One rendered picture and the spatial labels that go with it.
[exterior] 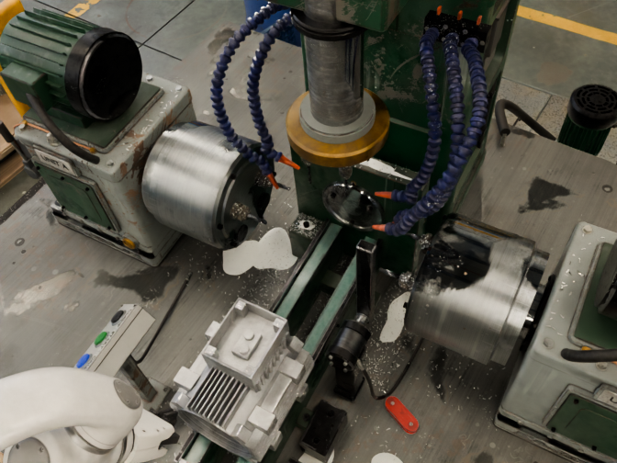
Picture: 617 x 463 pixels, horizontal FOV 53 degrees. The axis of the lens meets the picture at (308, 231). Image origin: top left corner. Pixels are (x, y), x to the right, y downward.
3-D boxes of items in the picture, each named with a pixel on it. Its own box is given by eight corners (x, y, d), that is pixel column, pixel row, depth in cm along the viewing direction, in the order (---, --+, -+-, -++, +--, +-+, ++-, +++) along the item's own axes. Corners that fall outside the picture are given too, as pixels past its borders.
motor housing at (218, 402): (237, 341, 129) (220, 296, 113) (318, 380, 123) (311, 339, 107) (182, 426, 119) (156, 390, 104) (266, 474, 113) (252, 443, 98)
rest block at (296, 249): (303, 237, 158) (299, 208, 148) (327, 247, 155) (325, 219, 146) (291, 254, 155) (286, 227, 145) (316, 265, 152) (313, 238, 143)
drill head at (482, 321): (409, 242, 141) (418, 171, 120) (594, 314, 127) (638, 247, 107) (362, 333, 129) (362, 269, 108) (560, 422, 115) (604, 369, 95)
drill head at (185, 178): (173, 152, 162) (147, 78, 142) (295, 198, 150) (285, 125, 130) (114, 221, 150) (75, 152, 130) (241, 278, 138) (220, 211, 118)
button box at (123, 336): (140, 318, 124) (121, 302, 122) (157, 319, 118) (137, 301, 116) (85, 392, 116) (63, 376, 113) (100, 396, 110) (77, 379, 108)
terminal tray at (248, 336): (242, 315, 115) (237, 296, 109) (293, 338, 112) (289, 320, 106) (207, 369, 109) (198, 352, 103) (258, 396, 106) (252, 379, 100)
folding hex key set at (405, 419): (381, 405, 131) (381, 401, 130) (392, 396, 132) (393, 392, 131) (409, 437, 127) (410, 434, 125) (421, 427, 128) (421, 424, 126)
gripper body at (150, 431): (68, 446, 89) (115, 432, 99) (124, 480, 85) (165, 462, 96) (88, 398, 89) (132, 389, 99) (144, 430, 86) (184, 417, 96)
